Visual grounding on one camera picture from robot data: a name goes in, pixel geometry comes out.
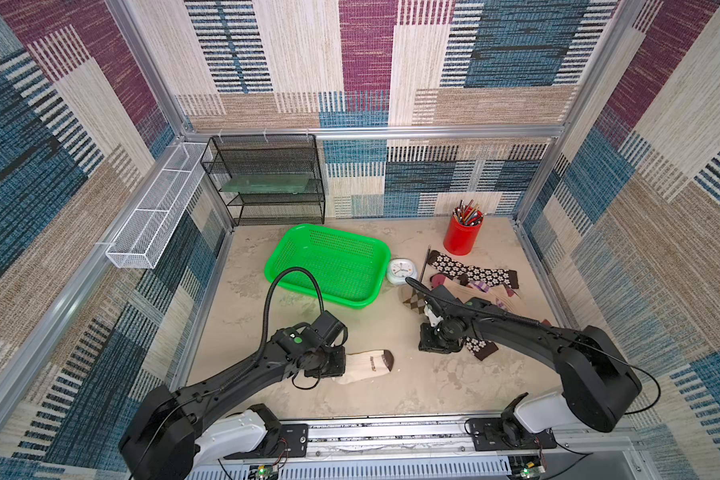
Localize cream brown striped sock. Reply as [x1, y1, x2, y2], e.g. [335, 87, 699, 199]
[334, 350, 394, 385]

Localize green plastic basket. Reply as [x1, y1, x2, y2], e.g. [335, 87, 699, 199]
[264, 224, 391, 309]

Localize green mat on shelf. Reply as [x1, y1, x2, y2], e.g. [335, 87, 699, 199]
[221, 174, 312, 194]

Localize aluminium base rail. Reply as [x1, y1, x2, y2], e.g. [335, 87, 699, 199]
[125, 407, 637, 480]

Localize beige magenta toe sock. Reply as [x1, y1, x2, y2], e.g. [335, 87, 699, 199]
[431, 273, 520, 303]

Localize black pencil on table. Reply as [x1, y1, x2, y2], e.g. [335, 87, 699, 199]
[418, 245, 432, 283]

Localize small white alarm clock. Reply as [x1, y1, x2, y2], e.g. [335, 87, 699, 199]
[386, 258, 419, 286]

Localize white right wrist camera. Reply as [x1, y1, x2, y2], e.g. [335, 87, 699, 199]
[424, 305, 443, 328]

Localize brown floral sock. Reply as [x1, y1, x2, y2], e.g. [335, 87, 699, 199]
[464, 337, 499, 361]
[426, 250, 519, 290]

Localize red pencil cup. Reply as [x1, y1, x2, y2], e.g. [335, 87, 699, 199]
[443, 200, 485, 256]

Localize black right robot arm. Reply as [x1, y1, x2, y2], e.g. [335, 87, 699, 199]
[406, 278, 644, 444]

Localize black wire mesh shelf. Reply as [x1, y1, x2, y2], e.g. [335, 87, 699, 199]
[201, 134, 326, 227]

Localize brown argyle sock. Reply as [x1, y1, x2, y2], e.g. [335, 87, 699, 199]
[399, 285, 430, 315]

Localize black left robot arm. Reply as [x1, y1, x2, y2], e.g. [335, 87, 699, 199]
[119, 267, 348, 479]

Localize white wire mesh tray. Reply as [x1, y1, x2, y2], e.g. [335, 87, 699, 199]
[106, 143, 206, 269]

